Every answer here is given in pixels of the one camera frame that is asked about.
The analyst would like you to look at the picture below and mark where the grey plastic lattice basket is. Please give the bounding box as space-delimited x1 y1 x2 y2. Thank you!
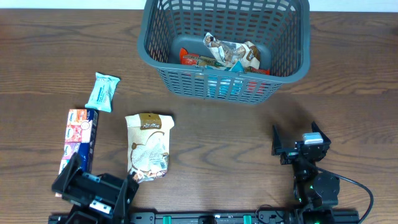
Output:
137 0 310 104

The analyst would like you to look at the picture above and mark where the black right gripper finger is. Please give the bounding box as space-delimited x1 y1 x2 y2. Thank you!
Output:
311 121 331 144
271 125 283 156

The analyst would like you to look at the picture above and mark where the beige brown cookie bag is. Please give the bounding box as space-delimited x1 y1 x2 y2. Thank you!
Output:
125 113 174 183

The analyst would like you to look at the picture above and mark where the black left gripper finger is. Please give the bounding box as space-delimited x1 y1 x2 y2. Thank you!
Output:
113 173 136 224
52 152 82 194

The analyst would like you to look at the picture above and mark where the light teal snack packet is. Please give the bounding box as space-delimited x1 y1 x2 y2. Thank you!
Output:
85 72 120 113

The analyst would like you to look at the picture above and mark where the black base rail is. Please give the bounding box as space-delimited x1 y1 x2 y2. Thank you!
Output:
48 208 361 224

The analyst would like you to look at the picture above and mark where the orange snack bar wrapper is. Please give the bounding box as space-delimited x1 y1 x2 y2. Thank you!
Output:
179 48 270 75

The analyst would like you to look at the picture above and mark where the Kleenex tissue multipack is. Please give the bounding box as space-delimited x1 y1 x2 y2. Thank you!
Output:
55 108 99 198

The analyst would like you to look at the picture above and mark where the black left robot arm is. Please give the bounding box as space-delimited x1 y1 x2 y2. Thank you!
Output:
52 153 139 224

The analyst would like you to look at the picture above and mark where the crumpled beige snack bag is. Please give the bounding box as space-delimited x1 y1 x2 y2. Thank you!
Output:
203 32 261 69

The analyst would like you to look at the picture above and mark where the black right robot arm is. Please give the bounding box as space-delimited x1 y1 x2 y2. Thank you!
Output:
271 122 340 224

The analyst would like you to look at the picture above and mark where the teal snack packet in basket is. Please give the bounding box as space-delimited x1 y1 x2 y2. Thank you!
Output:
205 60 245 97

